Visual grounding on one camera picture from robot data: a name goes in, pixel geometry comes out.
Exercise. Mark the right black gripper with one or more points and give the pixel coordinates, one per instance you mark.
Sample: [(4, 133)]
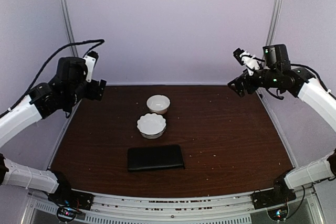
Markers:
[(238, 82)]

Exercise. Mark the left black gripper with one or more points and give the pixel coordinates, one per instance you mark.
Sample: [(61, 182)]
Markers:
[(93, 94)]

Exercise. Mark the black zippered tool case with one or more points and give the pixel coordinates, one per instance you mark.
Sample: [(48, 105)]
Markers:
[(144, 159)]

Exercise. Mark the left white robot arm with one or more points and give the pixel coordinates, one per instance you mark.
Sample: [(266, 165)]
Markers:
[(72, 82)]

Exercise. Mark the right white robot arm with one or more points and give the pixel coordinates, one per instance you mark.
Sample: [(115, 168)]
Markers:
[(275, 71)]

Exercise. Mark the round white bowl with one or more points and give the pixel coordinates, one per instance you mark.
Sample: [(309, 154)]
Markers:
[(158, 104)]

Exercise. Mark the scalloped white bowl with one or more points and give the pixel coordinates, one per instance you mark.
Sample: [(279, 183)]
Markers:
[(151, 125)]

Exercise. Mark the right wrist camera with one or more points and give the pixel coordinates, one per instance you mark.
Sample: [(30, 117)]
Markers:
[(246, 59)]

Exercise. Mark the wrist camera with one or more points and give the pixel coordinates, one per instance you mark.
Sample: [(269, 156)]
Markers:
[(246, 59), (91, 59)]

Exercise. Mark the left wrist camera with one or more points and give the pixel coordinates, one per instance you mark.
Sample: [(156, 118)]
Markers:
[(91, 59)]

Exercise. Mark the left aluminium corner post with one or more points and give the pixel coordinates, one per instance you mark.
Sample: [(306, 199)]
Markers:
[(67, 21)]

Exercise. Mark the aluminium corner post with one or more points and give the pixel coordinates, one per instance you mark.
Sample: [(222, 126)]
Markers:
[(67, 21), (275, 15)]

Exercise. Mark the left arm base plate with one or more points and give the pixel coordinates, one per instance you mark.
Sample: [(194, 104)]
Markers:
[(75, 199)]

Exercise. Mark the right aluminium corner post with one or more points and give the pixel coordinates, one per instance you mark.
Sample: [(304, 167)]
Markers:
[(275, 15)]

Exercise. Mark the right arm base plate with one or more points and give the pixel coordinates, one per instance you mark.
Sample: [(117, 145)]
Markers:
[(269, 198)]

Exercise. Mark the aluminium front rail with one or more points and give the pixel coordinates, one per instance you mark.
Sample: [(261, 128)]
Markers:
[(236, 208)]

